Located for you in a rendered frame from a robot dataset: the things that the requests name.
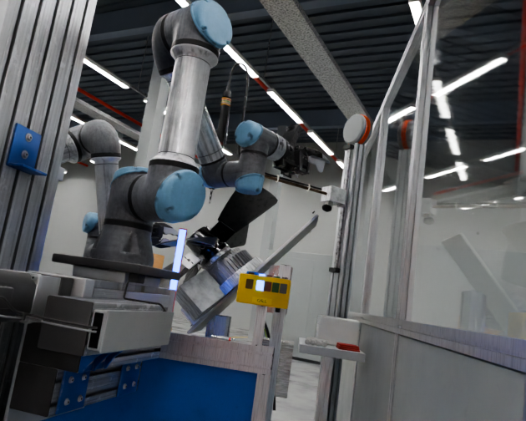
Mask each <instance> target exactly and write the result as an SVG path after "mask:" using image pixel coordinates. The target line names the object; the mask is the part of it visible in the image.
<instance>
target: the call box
mask: <svg viewBox="0 0 526 421"><path fill-rule="evenodd" d="M246 279H253V280H254V282H253V288H252V289H247V288H245V284H246ZM257 280H259V281H264V285H265V282H276V283H280V285H281V283H282V284H287V290H286V294H282V293H279V292H278V293H276V292H271V291H270V292H265V291H264V287H263V291H259V290H256V283H257ZM290 291H291V280H287V279H281V278H275V277H269V276H259V275H251V274H248V273H241V274H240V278H239V284H238V290H237V295H236V301H237V302H241V303H247V304H253V305H259V306H265V307H275V308H276V311H275V312H280V311H281V309H287V308H288V304H289V298H290Z"/></svg>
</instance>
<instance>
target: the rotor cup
mask: <svg viewBox="0 0 526 421"><path fill-rule="evenodd" d="M207 227H208V226H203V227H201V228H199V230H197V231H196V232H195V233H193V234H192V235H191V236H190V238H194V237H195V235H197V236H198V237H207V236H214V235H212V234H211V233H209V231H210V230H209V229H208V228H207ZM191 242H194V241H187V242H186V245H187V246H188V247H189V248H190V249H191V251H192V252H193V254H194V255H195V256H197V257H198V258H202V259H203V261H202V262H201V263H200V266H201V268H202V269H205V267H206V266H207V264H208V263H209V261H210V260H211V259H212V258H213V257H214V256H216V255H217V254H218V253H219V252H221V251H223V250H225V249H226V248H228V247H229V245H228V244H227V243H223V244H221V245H219V244H218V242H219V238H217V240H216V242H215V246H214V245H212V246H214V247H215V248H213V247H207V246H205V248H204V249H201V248H200V246H195V245H192V244H191Z"/></svg>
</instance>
